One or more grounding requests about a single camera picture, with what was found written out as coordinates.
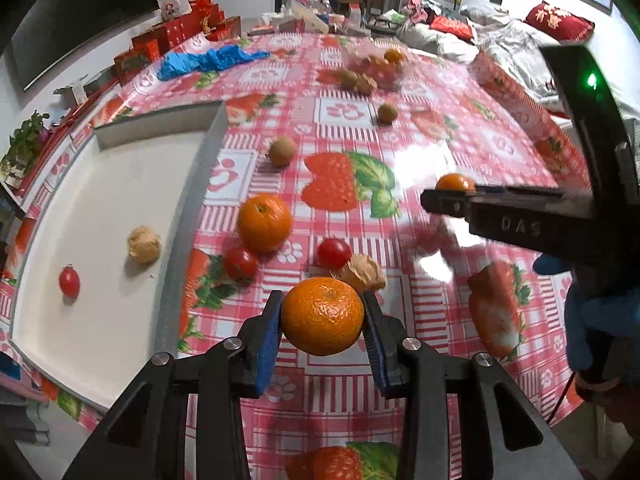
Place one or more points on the red gift boxes stack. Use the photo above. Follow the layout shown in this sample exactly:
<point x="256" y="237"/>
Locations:
<point x="206" y="17"/>

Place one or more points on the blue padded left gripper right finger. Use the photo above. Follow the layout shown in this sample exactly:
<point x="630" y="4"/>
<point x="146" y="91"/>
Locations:
<point x="383" y="335"/>

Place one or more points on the large orange mandarin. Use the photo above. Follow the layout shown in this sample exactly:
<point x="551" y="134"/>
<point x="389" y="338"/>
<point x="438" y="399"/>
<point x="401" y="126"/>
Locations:
<point x="322" y="316"/>

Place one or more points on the blue crumpled gloves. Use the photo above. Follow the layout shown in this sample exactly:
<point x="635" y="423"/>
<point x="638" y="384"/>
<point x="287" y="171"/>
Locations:
<point x="176" y="64"/>

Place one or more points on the white shallow box tray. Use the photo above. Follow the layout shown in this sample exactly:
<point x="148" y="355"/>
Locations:
<point x="148" y="170"/>

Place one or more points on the brown longan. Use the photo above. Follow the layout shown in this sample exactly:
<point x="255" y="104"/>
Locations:
<point x="387" y="114"/>

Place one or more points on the red cherry tomato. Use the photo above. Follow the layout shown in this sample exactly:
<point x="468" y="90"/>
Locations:
<point x="333" y="253"/>
<point x="240" y="264"/>
<point x="69" y="282"/>

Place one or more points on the red strawberry tablecloth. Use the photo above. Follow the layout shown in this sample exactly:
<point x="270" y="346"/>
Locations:
<point x="354" y="179"/>

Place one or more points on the husked physalis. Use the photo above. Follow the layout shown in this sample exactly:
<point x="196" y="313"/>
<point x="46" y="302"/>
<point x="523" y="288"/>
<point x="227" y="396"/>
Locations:
<point x="143" y="245"/>
<point x="362" y="273"/>

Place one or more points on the red sofa cushion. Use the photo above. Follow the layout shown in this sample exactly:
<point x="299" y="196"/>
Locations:
<point x="559" y="24"/>

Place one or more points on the brown longan fruit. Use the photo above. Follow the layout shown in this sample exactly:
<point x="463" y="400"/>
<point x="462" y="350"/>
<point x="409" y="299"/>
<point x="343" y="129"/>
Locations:
<point x="282" y="151"/>

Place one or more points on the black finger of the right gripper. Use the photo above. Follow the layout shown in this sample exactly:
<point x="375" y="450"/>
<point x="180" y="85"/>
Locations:
<point x="456" y="203"/>

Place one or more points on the blue gloved hand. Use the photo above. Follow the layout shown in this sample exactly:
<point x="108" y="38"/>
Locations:
<point x="602" y="329"/>

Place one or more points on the grey sofa blanket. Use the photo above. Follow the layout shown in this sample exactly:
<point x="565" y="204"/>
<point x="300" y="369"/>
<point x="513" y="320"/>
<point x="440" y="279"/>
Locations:
<point x="512" y="44"/>

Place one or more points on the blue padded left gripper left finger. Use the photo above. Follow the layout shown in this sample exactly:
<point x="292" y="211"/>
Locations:
<point x="261" y="336"/>

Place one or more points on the green potted plant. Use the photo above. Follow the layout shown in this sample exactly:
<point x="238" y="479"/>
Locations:
<point x="26" y="144"/>

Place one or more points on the clear plastic fruit bowl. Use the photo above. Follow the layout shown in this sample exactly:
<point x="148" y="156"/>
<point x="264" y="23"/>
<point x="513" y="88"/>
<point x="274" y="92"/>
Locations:
<point x="386" y="63"/>

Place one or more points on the black wall television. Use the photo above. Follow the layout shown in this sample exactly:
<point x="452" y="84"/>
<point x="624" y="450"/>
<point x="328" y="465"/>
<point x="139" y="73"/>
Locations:
<point x="52" y="29"/>

